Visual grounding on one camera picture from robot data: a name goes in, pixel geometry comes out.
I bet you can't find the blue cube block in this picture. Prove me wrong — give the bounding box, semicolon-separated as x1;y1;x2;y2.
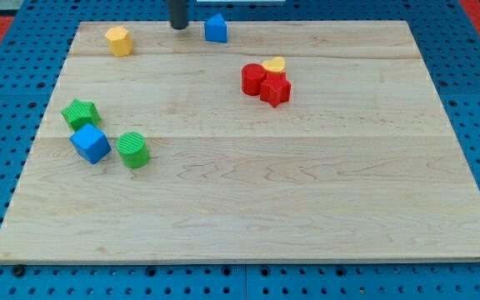
70;124;112;164

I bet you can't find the red star block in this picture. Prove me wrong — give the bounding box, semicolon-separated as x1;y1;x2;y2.
260;72;292;108

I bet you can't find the red cylinder block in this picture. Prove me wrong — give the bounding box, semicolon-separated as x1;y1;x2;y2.
241;63;266;96

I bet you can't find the yellow heart block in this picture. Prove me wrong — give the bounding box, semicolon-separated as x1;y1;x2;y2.
262;57;286;73

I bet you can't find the green cylinder block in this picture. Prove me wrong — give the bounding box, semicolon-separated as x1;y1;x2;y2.
116;132;149;168

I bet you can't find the light wooden board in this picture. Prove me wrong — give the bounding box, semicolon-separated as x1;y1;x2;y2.
0;21;480;265

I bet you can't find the blue triangular prism block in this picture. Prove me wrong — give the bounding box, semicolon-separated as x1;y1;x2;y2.
204;13;228;43

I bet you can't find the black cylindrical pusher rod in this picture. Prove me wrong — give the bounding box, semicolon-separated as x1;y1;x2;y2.
167;0;188;30

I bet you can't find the yellow hexagon block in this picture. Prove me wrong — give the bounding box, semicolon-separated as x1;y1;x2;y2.
104;27;133;57

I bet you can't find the green star block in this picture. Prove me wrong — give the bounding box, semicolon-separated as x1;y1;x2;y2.
61;98;101;132

